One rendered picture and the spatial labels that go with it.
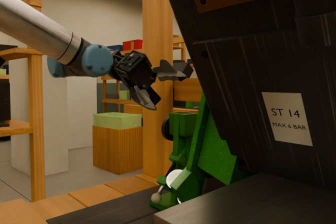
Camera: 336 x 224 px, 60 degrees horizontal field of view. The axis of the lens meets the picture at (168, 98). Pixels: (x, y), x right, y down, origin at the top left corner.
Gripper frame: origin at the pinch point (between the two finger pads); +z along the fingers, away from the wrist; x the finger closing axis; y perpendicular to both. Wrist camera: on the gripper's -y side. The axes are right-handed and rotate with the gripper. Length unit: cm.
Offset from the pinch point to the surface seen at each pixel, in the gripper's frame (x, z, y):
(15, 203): -47, -33, -15
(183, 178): -14.2, 19.1, 2.4
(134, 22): 354, -755, -365
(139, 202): -22.7, -9.4, -29.7
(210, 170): -10.7, 22.3, 2.6
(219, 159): -8.9, 23.3, 4.3
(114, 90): 149, -689, -456
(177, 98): 16.1, -32.4, -34.4
